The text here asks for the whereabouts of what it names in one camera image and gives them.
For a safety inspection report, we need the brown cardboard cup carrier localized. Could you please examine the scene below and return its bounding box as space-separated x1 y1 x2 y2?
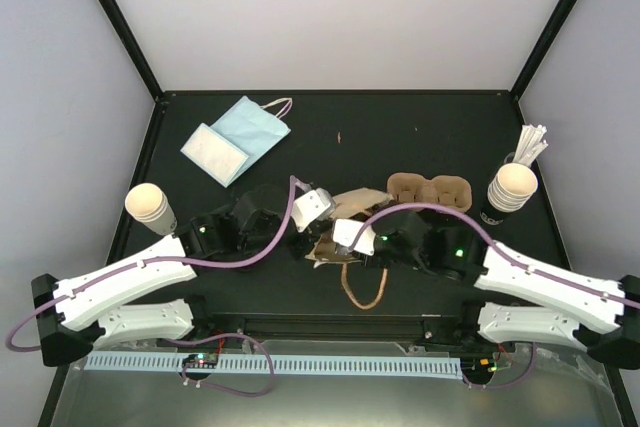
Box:
387 172 472 213

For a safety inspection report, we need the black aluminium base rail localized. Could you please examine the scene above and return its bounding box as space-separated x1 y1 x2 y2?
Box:
182 314 498 353

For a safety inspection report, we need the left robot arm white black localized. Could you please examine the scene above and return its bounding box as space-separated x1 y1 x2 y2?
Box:
31 181 334 367

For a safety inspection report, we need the stack of white paper cups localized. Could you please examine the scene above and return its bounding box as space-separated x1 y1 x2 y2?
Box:
480 162 538 226

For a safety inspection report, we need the beige paper bag with handles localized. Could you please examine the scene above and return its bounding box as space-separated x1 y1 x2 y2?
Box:
304 187 392 311

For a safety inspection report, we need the black frame post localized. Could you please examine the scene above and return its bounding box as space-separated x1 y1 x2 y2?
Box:
510 0 578 102
97 0 164 102

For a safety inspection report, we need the right controller circuit board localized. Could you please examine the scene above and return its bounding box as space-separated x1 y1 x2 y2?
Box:
460 357 513 373

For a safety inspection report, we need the left black frame post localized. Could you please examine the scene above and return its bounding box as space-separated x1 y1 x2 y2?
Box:
97 0 164 102

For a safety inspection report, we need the light blue slotted cable duct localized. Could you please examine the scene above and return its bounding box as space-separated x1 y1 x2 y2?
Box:
84 351 462 380

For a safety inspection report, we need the controller circuit board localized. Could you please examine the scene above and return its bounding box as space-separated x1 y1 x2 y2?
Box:
182 353 219 370
460 357 513 373

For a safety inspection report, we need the white cup stack left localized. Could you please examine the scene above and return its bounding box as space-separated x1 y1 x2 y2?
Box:
124 183 177 236

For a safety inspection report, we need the clear glass straw jar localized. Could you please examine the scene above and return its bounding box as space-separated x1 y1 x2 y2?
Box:
502 152 521 165

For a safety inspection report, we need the light blue paper bag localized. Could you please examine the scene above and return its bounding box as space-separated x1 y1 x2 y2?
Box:
181 96 293 187

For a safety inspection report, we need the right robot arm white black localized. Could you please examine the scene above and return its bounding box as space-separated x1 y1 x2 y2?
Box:
341 203 639 370

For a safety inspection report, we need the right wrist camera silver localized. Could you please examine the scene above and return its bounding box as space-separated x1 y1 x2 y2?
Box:
331 219 376 255

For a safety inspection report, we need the left controller circuit board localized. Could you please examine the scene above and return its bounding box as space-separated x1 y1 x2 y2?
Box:
182 353 219 370

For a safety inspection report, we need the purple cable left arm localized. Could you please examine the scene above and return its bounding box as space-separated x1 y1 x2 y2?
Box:
5 175 314 352

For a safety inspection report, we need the right black frame post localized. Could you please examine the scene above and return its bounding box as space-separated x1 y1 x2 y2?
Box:
510 0 578 102

